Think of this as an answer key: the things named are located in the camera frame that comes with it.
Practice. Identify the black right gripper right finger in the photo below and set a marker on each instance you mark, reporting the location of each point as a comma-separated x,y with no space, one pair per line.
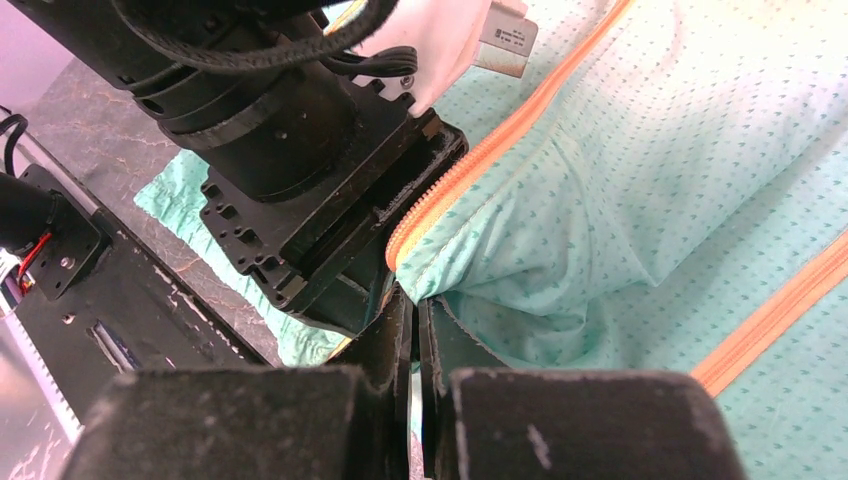
485,420

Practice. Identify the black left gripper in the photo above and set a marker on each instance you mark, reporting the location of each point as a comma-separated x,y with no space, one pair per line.
314,255

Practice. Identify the orange and teal gradient jacket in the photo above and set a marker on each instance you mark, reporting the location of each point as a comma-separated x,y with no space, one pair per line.
664,188

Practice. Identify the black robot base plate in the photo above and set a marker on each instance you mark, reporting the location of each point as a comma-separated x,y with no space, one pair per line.
104,304

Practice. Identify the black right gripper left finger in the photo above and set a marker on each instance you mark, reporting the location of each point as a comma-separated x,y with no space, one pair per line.
347,419

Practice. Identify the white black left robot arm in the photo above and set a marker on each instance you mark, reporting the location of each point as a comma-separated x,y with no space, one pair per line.
310,163

